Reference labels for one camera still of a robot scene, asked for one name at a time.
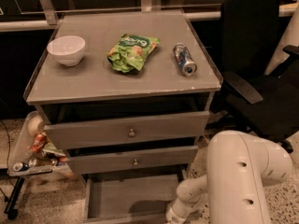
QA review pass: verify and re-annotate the blue can in bin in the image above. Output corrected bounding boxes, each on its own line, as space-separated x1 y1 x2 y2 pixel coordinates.
13 161 29 172

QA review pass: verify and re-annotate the black stand leg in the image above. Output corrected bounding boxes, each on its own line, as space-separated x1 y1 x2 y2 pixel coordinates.
4 177 24 220

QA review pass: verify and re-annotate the blue soda can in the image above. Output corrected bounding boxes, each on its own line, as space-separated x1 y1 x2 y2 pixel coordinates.
173 43 197 77

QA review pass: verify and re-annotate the grey top drawer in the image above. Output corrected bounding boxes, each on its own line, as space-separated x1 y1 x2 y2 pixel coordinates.
45 111 209 149

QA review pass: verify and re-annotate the red can in bin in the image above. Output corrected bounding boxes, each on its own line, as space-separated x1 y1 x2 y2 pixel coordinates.
29 133 47 153

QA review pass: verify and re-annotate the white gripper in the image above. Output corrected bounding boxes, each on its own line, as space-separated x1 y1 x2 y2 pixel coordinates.
165 201 194 224

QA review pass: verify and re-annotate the clear side bin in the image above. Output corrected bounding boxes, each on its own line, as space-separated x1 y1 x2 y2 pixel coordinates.
8 111 69 176

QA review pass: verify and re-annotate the grey bottom drawer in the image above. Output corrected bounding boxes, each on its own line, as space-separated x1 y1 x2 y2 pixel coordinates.
83 166 186 224

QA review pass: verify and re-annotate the green chip bag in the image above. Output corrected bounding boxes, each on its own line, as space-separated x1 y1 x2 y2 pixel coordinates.
107 34 160 73

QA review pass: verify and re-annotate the grey drawer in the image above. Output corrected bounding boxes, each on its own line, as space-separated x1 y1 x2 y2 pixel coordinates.
83 166 186 224
45 111 209 149
67 146 198 174

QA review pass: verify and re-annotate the grey drawer cabinet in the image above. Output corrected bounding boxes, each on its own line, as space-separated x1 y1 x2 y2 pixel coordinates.
22 10 223 185

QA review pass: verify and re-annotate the black office chair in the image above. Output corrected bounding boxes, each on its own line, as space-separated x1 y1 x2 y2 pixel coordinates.
211 0 299 152

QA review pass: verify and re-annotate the grey middle drawer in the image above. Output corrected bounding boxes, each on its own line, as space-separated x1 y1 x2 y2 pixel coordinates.
67 146 198 174

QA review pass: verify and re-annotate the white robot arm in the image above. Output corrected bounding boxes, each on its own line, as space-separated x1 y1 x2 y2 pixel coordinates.
166 1 299 224

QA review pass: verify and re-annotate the metal railing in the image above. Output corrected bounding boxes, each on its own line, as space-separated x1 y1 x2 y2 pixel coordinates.
0 0 298 32

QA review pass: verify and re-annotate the white bowl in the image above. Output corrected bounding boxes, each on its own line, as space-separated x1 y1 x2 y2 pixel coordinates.
47 35 86 66

